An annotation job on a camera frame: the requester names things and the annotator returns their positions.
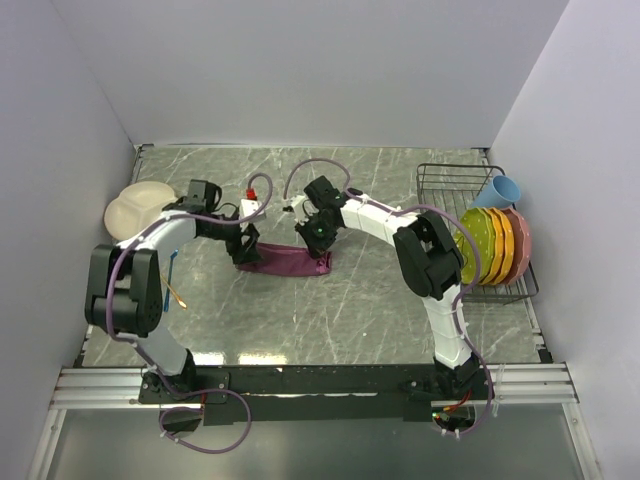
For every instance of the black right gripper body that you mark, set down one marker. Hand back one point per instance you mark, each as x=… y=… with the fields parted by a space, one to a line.
x=319 y=236

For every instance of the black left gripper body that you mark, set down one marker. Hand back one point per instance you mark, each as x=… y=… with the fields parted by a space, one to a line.
x=231 y=234

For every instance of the purple cloth napkin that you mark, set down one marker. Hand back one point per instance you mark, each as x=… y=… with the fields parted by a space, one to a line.
x=287 y=261

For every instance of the gold metal spoon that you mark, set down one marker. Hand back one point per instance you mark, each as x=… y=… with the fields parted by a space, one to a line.
x=174 y=293

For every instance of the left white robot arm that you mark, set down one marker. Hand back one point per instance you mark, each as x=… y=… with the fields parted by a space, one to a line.
x=124 y=295

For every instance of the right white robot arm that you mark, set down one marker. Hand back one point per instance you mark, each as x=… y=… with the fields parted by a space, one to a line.
x=428 y=257

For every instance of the blue metal fork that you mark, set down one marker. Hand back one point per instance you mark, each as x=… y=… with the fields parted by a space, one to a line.
x=169 y=294

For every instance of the cream divided ceramic plate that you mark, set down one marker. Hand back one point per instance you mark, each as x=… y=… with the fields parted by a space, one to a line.
x=136 y=207

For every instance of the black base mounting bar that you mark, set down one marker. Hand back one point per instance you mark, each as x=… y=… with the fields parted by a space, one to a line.
x=229 y=394

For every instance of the light blue plastic cup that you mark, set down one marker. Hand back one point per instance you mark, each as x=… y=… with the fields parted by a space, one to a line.
x=499 y=192

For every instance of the orange scalloped plate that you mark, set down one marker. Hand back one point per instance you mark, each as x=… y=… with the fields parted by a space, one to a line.
x=503 y=248

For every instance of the pink scalloped plate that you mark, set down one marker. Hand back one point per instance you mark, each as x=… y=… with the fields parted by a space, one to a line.
x=522 y=245

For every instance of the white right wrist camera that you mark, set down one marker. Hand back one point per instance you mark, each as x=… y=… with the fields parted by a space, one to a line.
x=297 y=206

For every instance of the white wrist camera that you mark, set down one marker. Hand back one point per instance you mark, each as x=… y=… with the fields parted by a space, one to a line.
x=297 y=206
x=251 y=209

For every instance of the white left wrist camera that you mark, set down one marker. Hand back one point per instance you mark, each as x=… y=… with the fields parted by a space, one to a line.
x=251 y=209

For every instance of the black wire dish rack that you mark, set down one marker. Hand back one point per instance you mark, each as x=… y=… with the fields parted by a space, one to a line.
x=453 y=188

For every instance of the aluminium frame rail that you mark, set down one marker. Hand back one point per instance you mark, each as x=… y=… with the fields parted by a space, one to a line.
x=113 y=388

